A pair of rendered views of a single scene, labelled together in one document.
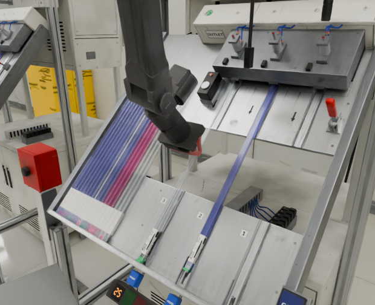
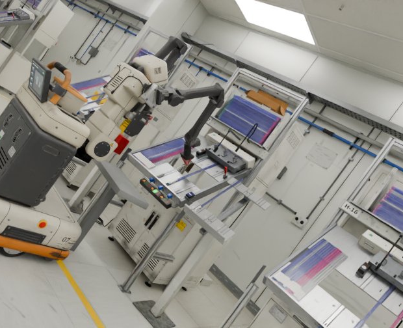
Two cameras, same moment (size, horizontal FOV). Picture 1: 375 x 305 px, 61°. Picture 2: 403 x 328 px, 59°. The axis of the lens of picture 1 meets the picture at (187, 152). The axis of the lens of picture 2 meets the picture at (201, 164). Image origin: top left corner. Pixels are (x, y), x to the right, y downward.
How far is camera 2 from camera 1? 206 cm
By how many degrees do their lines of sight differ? 20
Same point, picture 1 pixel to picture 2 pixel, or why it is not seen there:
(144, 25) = (199, 125)
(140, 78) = (191, 133)
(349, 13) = (245, 157)
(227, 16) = (218, 138)
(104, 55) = (160, 123)
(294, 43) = (229, 155)
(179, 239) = (169, 178)
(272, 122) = (210, 170)
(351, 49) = (240, 164)
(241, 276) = (181, 190)
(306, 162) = not seen: hidden behind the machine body
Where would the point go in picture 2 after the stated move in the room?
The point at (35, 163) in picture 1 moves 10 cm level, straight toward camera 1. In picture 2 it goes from (120, 140) to (123, 142)
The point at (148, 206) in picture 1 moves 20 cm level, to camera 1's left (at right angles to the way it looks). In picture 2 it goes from (164, 168) to (142, 153)
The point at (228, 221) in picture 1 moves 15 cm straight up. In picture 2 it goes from (185, 181) to (197, 164)
